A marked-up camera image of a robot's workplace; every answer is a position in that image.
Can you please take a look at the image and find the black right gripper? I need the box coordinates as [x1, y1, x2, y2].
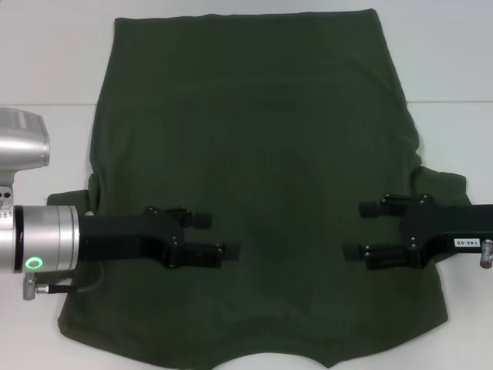
[343, 194, 493, 271]

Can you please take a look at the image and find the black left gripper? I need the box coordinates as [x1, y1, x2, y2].
[78, 207, 241, 269]

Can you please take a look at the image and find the dark green t-shirt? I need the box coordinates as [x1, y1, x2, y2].
[46, 8, 475, 370]

